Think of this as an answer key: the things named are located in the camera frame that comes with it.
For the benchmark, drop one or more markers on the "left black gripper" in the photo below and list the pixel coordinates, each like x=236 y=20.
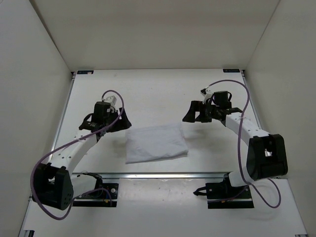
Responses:
x=123 y=123

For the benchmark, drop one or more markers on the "right blue corner label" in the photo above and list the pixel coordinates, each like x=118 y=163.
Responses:
x=231 y=70

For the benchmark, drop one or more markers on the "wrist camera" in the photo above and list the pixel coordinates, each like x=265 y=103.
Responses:
x=207 y=94
x=111 y=100

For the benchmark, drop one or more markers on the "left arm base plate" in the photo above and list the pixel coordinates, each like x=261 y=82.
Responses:
x=101 y=198

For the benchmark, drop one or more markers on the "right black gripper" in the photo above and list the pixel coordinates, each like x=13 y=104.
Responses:
x=195 y=106

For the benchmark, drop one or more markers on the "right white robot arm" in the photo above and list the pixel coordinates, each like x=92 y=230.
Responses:
x=266 y=155

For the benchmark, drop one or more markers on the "white skirt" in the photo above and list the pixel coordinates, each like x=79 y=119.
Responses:
x=155 y=143

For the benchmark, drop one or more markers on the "left blue corner label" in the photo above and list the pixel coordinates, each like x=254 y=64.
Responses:
x=85 y=72

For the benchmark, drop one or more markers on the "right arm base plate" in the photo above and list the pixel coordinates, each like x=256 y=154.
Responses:
x=222 y=196

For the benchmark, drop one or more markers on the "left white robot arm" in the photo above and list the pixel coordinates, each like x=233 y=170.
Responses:
x=53 y=183

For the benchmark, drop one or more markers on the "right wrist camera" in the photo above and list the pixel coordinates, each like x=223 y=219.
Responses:
x=207 y=94

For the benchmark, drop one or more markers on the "blue corner label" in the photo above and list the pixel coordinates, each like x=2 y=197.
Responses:
x=231 y=70
x=85 y=72

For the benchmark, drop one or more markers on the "aluminium front rail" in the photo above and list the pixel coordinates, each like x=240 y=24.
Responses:
x=159 y=175

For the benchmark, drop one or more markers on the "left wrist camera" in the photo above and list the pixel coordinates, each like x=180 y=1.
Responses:
x=111 y=100

